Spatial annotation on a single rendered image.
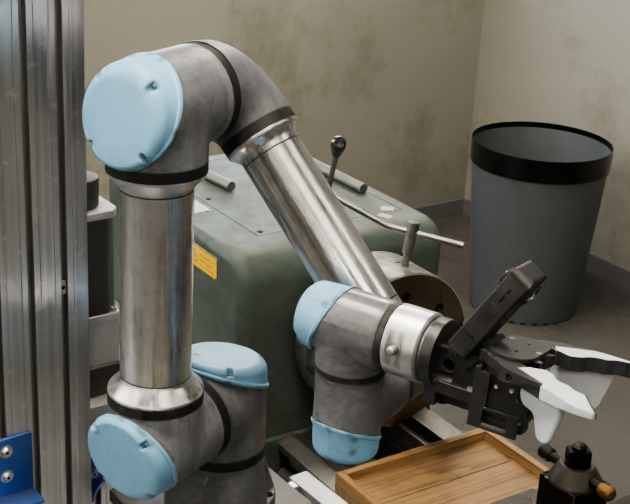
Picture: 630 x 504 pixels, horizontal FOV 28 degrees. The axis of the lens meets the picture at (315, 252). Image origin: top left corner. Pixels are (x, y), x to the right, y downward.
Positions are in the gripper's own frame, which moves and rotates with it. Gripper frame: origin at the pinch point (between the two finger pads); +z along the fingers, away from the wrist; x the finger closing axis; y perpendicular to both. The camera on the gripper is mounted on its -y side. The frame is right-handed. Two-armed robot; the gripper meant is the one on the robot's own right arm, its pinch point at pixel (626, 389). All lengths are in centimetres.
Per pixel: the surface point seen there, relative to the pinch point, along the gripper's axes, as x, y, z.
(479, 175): -344, 53, -167
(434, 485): -85, 59, -54
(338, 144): -103, 5, -94
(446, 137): -437, 58, -227
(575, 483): -58, 37, -20
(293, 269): -82, 26, -88
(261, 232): -85, 22, -98
